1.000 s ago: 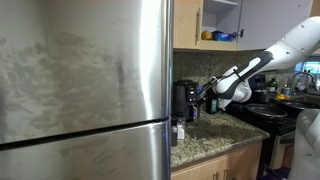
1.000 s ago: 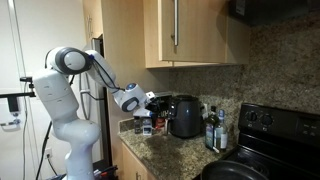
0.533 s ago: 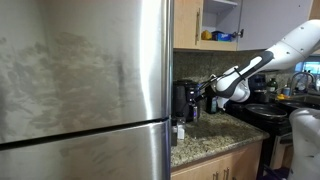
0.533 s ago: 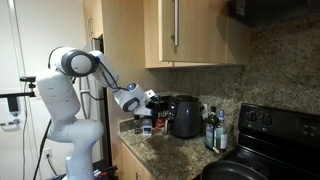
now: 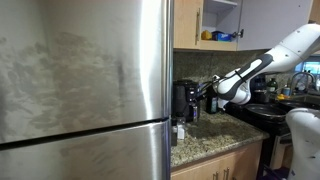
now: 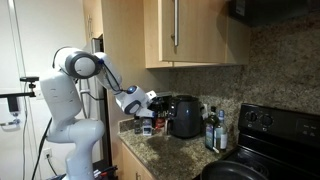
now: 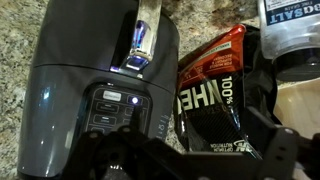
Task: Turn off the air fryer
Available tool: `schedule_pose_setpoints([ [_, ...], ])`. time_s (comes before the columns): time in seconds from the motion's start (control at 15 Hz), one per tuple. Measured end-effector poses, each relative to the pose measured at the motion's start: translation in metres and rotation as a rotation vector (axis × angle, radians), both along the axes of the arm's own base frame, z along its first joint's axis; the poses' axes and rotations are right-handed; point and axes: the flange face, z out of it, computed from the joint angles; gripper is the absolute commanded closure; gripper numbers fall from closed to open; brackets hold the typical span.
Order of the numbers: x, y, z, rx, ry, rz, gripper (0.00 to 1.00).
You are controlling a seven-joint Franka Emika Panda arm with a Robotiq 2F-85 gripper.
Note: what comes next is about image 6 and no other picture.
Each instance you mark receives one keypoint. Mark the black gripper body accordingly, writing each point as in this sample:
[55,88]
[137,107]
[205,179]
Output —
[155,106]

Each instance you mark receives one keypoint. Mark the black coffee maker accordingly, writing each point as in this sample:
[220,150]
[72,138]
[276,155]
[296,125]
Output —
[185,116]

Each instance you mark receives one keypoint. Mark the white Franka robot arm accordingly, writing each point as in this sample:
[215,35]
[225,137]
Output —
[66,100]

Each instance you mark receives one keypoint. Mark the black container with red label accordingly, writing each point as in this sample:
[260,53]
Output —
[160,121]

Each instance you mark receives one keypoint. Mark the small white jar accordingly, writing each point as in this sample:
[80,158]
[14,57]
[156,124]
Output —
[147,127]

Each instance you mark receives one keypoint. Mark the small dark jar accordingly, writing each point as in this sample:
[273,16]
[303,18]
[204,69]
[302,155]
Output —
[137,126]

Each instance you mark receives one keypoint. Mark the white backsplash outlet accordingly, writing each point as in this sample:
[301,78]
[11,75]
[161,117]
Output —
[204,111]

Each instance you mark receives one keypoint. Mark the dark olive oil bottle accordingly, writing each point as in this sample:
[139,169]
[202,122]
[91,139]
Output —
[210,130]

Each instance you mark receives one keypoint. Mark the wooden upper cabinet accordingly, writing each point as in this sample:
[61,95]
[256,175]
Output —
[200,65]

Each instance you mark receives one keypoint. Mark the wooden cabinet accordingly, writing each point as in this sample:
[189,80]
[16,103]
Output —
[200,65]
[133,163]

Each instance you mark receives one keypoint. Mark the clear bottle with blue cap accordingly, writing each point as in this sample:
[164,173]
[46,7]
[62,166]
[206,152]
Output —
[221,133]

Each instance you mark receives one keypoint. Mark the wooden lower cabinet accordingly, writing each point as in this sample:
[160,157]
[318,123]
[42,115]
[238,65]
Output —
[133,163]

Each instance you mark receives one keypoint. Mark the tall wooden cabinet panel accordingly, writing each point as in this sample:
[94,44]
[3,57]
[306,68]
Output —
[133,40]

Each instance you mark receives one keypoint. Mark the red and black tools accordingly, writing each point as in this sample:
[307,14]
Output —
[105,171]

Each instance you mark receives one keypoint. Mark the stainless steel refrigerator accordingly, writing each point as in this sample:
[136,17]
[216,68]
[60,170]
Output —
[96,43]

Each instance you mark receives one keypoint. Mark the black frying pan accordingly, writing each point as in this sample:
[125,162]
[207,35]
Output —
[230,171]

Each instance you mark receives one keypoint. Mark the black electric stove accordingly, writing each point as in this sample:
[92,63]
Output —
[283,140]

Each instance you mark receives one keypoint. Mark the white door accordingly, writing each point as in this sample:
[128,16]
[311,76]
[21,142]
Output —
[10,50]

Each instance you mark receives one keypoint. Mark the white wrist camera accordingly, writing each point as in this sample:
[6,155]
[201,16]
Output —
[150,95]

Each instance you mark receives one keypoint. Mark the white light switch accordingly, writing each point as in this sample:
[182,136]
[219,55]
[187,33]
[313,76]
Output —
[39,94]

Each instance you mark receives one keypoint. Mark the white wall outlet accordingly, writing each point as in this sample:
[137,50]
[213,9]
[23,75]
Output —
[47,153]

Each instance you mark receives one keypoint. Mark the black camera on stand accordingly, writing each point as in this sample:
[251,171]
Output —
[29,79]

